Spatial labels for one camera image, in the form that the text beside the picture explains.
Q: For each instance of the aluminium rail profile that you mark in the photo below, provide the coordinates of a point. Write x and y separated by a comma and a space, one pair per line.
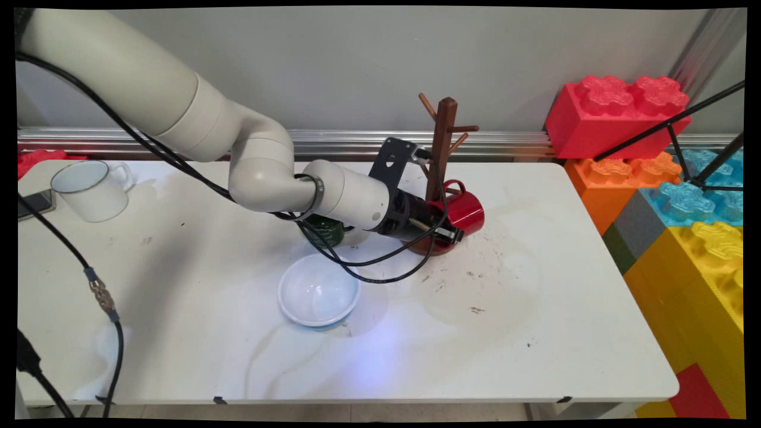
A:
333, 142

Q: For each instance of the brown wooden mug tree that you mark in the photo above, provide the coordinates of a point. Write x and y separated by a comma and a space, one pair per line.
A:
443, 137

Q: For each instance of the smartphone with dark screen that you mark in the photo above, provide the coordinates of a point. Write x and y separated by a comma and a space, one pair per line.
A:
37, 203

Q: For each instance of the big orange toy brick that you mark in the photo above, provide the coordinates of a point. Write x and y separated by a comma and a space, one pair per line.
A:
600, 190

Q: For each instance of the big cyan toy brick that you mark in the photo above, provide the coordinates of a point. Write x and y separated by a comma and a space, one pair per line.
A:
684, 202

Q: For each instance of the dark green mug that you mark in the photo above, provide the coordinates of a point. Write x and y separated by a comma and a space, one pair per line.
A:
326, 232

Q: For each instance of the white bowl blue rim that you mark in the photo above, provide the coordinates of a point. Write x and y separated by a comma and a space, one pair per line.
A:
318, 291

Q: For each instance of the small silver wrist camera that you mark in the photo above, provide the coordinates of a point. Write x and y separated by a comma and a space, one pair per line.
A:
422, 154

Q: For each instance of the black tripod legs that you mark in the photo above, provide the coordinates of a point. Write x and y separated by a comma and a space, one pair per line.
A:
675, 139

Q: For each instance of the upright aluminium profile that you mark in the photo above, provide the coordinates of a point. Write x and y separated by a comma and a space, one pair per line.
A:
707, 47

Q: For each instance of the red enamel mug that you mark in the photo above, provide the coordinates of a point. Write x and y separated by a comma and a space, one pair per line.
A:
467, 211

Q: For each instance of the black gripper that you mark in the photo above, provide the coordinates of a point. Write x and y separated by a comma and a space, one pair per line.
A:
413, 217

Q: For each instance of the white enamel mug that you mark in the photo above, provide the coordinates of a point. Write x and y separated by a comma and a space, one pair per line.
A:
98, 190

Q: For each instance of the big red toy brick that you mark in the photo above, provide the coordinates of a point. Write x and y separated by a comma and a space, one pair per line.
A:
594, 125

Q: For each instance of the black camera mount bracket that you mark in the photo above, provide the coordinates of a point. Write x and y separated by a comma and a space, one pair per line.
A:
389, 163

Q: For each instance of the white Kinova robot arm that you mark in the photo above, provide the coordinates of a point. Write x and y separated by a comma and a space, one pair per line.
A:
261, 172

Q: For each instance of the big yellow toy brick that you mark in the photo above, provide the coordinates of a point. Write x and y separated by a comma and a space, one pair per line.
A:
689, 297

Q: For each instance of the dark green toy brick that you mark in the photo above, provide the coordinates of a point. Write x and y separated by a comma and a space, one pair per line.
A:
618, 249

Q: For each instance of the small red toy brick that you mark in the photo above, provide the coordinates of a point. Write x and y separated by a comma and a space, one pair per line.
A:
698, 395

